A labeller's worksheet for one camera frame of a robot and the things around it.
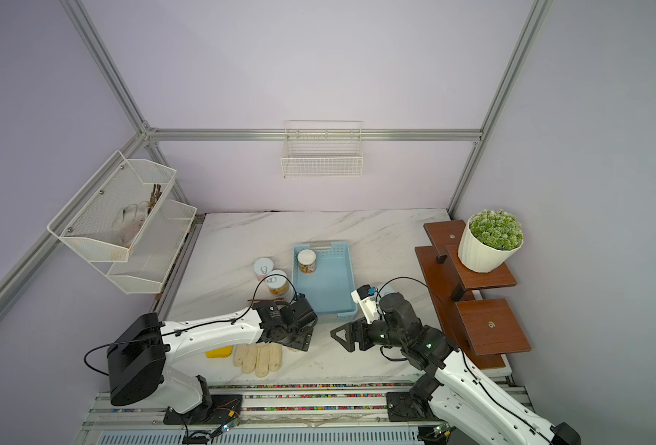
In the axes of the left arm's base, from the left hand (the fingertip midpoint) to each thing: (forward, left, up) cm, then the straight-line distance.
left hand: (295, 339), depth 82 cm
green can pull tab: (0, -24, +28) cm, 37 cm away
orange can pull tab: (+18, +7, +1) cm, 19 cm away
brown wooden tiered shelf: (-1, -50, +11) cm, 51 cm away
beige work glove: (-5, +11, -3) cm, 12 cm away
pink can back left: (+25, +14, +2) cm, 29 cm away
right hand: (-2, -15, +11) cm, 18 cm away
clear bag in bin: (+25, +48, +26) cm, 60 cm away
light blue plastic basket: (+20, -9, -5) cm, 22 cm away
